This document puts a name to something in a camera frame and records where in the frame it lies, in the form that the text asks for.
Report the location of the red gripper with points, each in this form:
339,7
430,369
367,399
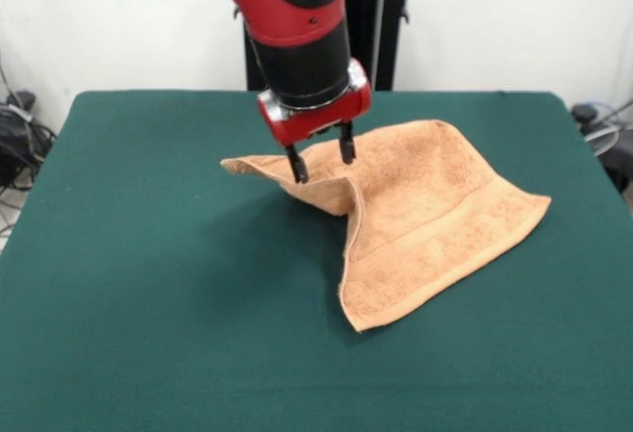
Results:
321,118

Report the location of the orange terry towel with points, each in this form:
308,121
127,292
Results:
430,214

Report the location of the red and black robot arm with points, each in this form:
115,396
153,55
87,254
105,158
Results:
287,12

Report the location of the dark green table cloth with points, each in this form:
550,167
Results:
148,279

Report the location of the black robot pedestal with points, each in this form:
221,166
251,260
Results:
381,22

